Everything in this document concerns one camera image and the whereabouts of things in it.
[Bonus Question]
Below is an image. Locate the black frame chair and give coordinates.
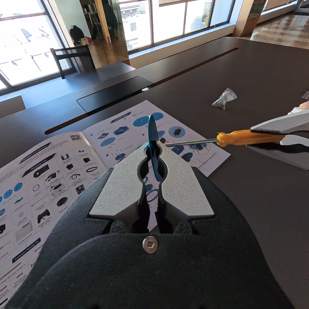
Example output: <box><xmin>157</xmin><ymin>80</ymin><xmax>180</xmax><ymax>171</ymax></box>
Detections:
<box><xmin>50</xmin><ymin>45</ymin><xmax>95</xmax><ymax>80</ymax></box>

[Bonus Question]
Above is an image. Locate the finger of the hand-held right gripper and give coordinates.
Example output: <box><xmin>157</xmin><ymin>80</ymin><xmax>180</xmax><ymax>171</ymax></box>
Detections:
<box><xmin>250</xmin><ymin>109</ymin><xmax>309</xmax><ymax>135</ymax></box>
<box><xmin>261</xmin><ymin>134</ymin><xmax>309</xmax><ymax>170</ymax></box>

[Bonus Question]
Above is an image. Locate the black backpack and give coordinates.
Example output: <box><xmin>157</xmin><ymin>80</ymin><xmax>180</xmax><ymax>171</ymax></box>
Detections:
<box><xmin>69</xmin><ymin>25</ymin><xmax>85</xmax><ymax>43</ymax></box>

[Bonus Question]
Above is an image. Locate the grey desk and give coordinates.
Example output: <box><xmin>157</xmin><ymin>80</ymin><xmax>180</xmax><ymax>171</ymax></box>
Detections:
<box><xmin>0</xmin><ymin>36</ymin><xmax>309</xmax><ymax>309</ymax></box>
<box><xmin>0</xmin><ymin>38</ymin><xmax>239</xmax><ymax>167</ymax></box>

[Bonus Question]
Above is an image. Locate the printed instruction booklet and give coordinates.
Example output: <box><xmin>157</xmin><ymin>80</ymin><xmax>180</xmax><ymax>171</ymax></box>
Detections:
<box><xmin>0</xmin><ymin>99</ymin><xmax>231</xmax><ymax>295</ymax></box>

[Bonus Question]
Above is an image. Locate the black cable flap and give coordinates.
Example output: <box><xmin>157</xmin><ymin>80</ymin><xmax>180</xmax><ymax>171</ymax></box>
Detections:
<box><xmin>77</xmin><ymin>76</ymin><xmax>154</xmax><ymax>114</ymax></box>

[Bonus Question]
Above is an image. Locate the yellow handled screwdriver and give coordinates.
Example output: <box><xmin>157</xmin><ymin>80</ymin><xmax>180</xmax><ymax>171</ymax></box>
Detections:
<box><xmin>166</xmin><ymin>130</ymin><xmax>286</xmax><ymax>148</ymax></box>

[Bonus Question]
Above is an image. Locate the large glass window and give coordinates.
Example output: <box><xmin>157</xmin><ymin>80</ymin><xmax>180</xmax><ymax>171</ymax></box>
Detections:
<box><xmin>0</xmin><ymin>0</ymin><xmax>66</xmax><ymax>90</ymax></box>

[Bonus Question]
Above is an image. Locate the window with roller blinds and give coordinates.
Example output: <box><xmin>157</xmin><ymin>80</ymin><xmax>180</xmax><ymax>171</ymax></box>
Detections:
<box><xmin>118</xmin><ymin>0</ymin><xmax>234</xmax><ymax>51</ymax></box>

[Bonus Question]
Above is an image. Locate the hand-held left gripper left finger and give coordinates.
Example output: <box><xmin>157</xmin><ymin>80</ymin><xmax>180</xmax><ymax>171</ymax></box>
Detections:
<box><xmin>90</xmin><ymin>142</ymin><xmax>154</xmax><ymax>227</ymax></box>

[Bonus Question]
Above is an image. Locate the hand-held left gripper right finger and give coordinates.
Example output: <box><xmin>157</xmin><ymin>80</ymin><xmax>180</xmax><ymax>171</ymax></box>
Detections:
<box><xmin>156</xmin><ymin>142</ymin><xmax>215</xmax><ymax>227</ymax></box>

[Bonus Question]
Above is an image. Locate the small blue round plate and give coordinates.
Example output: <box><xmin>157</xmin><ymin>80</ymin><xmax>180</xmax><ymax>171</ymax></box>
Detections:
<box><xmin>146</xmin><ymin>114</ymin><xmax>164</xmax><ymax>181</ymax></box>

